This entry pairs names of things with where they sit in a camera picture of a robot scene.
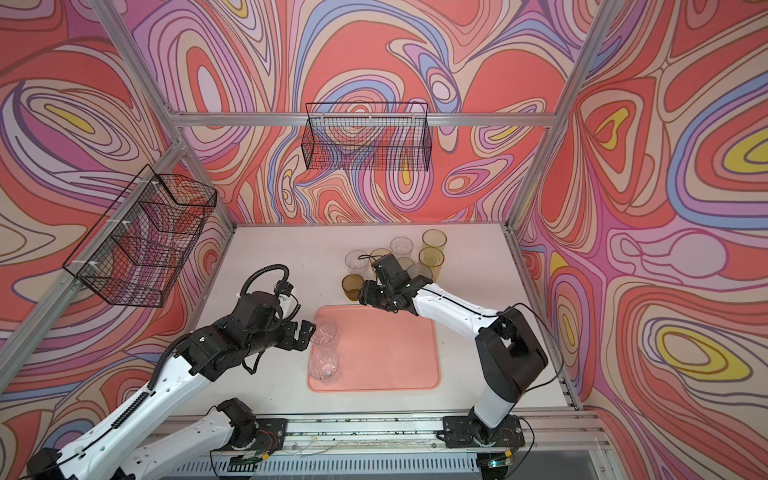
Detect clear glass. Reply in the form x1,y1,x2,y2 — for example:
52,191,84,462
345,250,371,279
308,348,340,384
389,236,414,258
311,321,340,350

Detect brown glass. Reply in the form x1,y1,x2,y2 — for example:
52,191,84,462
341,274,365,302

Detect pink plastic tray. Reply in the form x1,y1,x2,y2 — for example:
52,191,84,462
307,305,441,393

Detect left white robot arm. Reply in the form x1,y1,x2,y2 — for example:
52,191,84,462
26,292,316,479

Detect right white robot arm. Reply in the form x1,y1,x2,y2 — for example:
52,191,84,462
358,254,549,448

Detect light green glass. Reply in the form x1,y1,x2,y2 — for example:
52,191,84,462
397,257,415,271

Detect blue tinted glass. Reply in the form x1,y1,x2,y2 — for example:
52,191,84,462
407,263,434,282

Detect amber glass middle row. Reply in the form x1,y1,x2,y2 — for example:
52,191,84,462
368,248,391,264

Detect yellow green glass right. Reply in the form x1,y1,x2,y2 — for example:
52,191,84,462
418,247,445,282

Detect yellow glass back right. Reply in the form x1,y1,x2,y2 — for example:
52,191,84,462
421,229,448,250

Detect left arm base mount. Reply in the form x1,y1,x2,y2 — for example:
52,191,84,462
215,417,288,454

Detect aluminium front rail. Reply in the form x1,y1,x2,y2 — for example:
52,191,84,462
160,411,627,479

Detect left black wire basket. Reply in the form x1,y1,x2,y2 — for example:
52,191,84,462
62,165,218,308

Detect black wire basket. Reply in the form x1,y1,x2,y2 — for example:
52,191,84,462
301,100,432,172
62,165,218,308

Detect back black wire basket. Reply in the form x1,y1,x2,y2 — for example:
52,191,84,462
301,100,432,172

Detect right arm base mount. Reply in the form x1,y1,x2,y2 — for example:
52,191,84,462
436,413,526,451

